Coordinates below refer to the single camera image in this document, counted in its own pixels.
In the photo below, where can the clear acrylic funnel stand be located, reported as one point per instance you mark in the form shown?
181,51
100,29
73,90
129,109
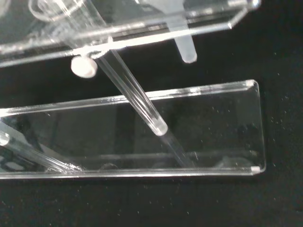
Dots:
142,142

